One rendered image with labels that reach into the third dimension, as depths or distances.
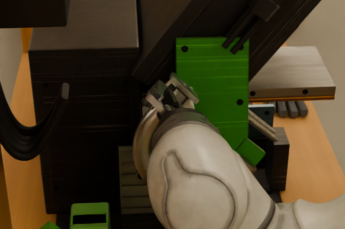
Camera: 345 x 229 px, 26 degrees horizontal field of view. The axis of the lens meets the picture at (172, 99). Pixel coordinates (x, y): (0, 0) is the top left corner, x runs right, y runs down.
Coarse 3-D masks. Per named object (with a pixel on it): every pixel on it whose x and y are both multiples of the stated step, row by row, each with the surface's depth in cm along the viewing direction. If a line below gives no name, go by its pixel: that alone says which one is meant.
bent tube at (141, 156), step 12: (180, 84) 113; (180, 96) 114; (192, 96) 114; (144, 120) 116; (156, 120) 115; (144, 132) 116; (132, 144) 117; (144, 144) 116; (144, 156) 117; (144, 168) 117; (144, 180) 118
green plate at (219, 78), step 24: (192, 48) 116; (216, 48) 116; (240, 48) 116; (192, 72) 117; (216, 72) 117; (240, 72) 118; (216, 96) 118; (240, 96) 119; (216, 120) 119; (240, 120) 120
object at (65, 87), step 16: (0, 96) 106; (64, 96) 103; (0, 112) 104; (48, 112) 108; (0, 128) 102; (16, 128) 109; (32, 128) 110; (48, 128) 104; (16, 144) 107; (32, 144) 106
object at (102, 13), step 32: (96, 0) 137; (128, 0) 137; (32, 32) 125; (64, 32) 125; (96, 32) 125; (128, 32) 125; (32, 64) 121; (64, 64) 121; (96, 64) 122; (128, 64) 122; (96, 96) 124; (128, 96) 125; (64, 128) 127; (96, 128) 128; (128, 128) 128; (64, 160) 131; (96, 160) 131; (64, 192) 134; (96, 192) 135
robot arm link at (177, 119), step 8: (184, 112) 92; (192, 112) 92; (168, 120) 92; (176, 120) 89; (184, 120) 89; (192, 120) 88; (200, 120) 89; (160, 128) 92; (168, 128) 88; (216, 128) 93; (160, 136) 88; (152, 144) 91
